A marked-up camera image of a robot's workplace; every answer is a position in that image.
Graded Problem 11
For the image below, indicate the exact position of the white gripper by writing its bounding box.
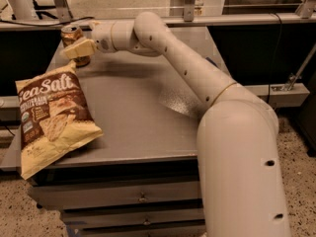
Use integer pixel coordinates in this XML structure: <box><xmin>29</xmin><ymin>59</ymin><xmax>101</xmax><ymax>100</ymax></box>
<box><xmin>62</xmin><ymin>21</ymin><xmax>116</xmax><ymax>59</ymax></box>

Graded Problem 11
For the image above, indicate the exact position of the orange soda can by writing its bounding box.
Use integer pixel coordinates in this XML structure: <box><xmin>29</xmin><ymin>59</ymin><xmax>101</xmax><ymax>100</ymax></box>
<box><xmin>61</xmin><ymin>24</ymin><xmax>91</xmax><ymax>67</ymax></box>

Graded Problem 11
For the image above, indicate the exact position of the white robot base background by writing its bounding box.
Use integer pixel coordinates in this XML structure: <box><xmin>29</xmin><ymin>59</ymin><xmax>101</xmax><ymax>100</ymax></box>
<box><xmin>7</xmin><ymin>0</ymin><xmax>38</xmax><ymax>20</ymax></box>

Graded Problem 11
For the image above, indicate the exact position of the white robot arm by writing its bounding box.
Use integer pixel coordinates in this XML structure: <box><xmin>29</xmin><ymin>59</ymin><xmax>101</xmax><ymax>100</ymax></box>
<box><xmin>61</xmin><ymin>12</ymin><xmax>292</xmax><ymax>237</ymax></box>

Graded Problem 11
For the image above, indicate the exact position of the sea salt chips bag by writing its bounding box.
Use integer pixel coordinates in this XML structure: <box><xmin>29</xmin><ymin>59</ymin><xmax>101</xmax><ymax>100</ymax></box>
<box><xmin>16</xmin><ymin>61</ymin><xmax>103</xmax><ymax>180</ymax></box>

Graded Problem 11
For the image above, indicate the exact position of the grey drawer cabinet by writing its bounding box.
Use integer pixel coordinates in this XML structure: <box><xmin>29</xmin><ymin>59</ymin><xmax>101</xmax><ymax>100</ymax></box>
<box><xmin>0</xmin><ymin>27</ymin><xmax>231</xmax><ymax>237</ymax></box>

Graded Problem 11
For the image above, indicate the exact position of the grey metal railing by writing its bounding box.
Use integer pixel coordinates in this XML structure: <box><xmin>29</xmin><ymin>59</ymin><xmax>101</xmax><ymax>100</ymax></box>
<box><xmin>13</xmin><ymin>0</ymin><xmax>316</xmax><ymax>27</ymax></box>

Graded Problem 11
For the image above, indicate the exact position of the black cable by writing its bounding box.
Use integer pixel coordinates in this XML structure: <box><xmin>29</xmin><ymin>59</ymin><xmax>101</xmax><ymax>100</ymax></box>
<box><xmin>266</xmin><ymin>13</ymin><xmax>284</xmax><ymax>104</ymax></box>

